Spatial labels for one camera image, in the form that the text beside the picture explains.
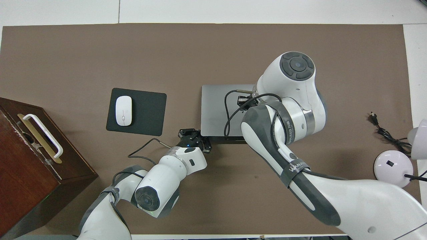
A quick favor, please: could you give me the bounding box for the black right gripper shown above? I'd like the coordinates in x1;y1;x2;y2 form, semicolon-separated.
237;95;254;108

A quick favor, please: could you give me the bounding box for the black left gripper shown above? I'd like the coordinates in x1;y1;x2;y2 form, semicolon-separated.
176;128;212;154

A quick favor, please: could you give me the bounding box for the grey aluminium laptop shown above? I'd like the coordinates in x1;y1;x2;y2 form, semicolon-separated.
201;84;258;142

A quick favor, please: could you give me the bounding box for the black mouse pad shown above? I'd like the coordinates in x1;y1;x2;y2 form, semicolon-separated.
106;88;167;136

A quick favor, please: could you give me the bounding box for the white computer mouse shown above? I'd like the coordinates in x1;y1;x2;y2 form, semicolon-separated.
115;96;133;127

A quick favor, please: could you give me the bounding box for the large brown table mat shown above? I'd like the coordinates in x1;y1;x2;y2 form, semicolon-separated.
0;23;425;235

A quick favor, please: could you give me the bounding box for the white desk lamp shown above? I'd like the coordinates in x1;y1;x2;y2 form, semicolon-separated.
374;119;427;189

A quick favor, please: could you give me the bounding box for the dark brown wooden box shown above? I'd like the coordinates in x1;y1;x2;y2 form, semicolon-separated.
0;97;99;240

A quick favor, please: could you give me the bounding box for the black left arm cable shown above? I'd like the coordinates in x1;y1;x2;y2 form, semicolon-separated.
110;137;174;200

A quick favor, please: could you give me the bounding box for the gold metal handle plate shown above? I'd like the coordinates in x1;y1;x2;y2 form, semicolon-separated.
17;113;63;164

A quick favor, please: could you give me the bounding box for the black power cord with plug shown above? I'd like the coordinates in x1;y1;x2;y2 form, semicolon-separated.
368;113;413;155

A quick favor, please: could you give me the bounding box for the white box handle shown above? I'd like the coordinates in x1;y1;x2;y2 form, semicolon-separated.
23;114;64;159

